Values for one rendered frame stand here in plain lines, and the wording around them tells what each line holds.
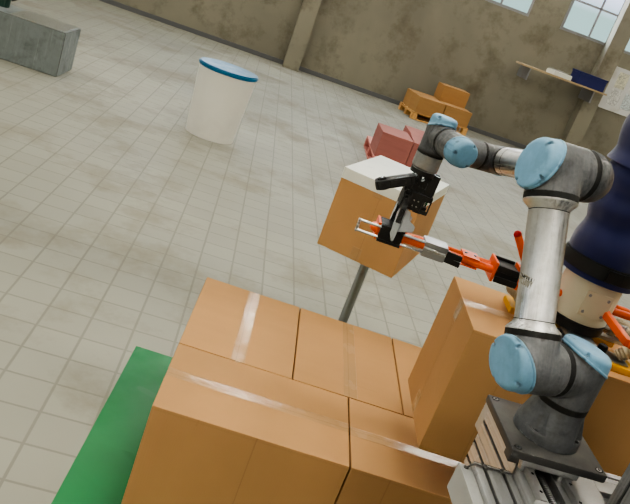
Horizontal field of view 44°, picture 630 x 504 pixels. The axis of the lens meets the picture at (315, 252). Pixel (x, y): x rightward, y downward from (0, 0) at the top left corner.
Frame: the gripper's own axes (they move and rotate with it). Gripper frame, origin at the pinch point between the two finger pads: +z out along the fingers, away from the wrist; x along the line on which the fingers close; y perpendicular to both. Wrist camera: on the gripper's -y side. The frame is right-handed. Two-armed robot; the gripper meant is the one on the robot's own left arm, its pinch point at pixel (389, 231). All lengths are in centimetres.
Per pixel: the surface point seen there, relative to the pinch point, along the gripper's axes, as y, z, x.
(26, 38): -304, 102, 556
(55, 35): -278, 90, 558
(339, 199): -3, 35, 143
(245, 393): -22, 66, 3
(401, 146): 89, 91, 652
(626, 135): 49, -47, -1
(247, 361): -23, 66, 23
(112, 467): -55, 121, 19
